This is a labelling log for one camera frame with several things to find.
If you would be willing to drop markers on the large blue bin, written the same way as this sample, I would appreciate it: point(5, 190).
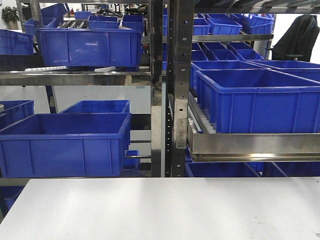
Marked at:
point(75, 47)
point(65, 145)

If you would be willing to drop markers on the stainless steel rack upright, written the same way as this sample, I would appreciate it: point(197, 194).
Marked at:
point(170, 29)

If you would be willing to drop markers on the blue bin far left edge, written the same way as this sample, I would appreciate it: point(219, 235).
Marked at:
point(15, 110)

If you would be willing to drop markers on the blue bin behind right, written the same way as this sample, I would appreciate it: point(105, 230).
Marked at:
point(217, 65)

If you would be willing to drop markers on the potted plant far left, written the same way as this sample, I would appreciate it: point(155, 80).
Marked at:
point(10, 17)

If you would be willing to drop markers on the blue bin behind lower left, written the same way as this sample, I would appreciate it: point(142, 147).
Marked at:
point(99, 106)

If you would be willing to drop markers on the large blue bin right shelf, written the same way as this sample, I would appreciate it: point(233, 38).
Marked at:
point(259, 101)

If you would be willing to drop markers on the large blue bin lower left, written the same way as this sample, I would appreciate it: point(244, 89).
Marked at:
point(65, 145)

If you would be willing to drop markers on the black office chair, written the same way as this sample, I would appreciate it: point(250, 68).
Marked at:
point(299, 39)

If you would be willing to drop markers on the large blue bin upper left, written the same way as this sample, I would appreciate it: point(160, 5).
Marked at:
point(75, 47)

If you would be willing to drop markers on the steel shelf front rail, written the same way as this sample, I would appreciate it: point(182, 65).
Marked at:
point(254, 147)

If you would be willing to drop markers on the blue bin bottom right shelf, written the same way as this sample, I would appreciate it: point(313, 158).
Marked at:
point(219, 170)

